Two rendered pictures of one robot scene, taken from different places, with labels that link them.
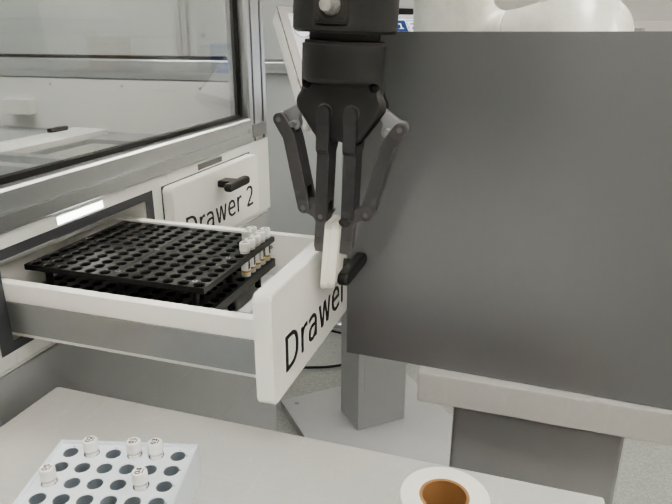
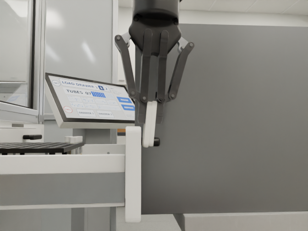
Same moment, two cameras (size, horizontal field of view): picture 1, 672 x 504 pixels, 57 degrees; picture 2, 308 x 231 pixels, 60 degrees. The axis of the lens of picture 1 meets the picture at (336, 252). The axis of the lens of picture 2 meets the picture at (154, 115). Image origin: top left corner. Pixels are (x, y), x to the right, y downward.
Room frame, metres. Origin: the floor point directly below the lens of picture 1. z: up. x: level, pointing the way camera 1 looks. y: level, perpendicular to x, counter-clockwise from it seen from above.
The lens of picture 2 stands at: (0.20, 0.17, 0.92)
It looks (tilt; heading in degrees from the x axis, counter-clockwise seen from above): 3 degrees up; 336
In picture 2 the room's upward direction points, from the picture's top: straight up
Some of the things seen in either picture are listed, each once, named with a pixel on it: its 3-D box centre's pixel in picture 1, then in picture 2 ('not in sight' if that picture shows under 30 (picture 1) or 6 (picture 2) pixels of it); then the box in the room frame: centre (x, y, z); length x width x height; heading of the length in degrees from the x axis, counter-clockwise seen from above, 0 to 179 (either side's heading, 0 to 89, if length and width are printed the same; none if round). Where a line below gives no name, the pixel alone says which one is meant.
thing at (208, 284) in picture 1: (235, 261); (70, 146); (0.66, 0.11, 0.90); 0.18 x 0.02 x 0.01; 162
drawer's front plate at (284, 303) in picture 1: (318, 291); (130, 160); (0.63, 0.02, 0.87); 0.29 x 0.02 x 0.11; 162
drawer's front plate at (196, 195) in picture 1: (217, 200); (20, 148); (1.02, 0.20, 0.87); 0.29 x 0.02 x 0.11; 162
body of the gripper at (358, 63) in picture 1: (342, 90); (155, 26); (0.58, -0.01, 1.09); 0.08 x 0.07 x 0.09; 74
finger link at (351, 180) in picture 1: (352, 165); (161, 68); (0.58, -0.02, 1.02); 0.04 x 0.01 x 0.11; 164
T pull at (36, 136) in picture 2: (230, 183); (31, 137); (1.01, 0.17, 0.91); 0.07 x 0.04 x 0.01; 162
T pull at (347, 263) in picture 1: (341, 266); (146, 141); (0.62, -0.01, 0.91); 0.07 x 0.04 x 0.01; 162
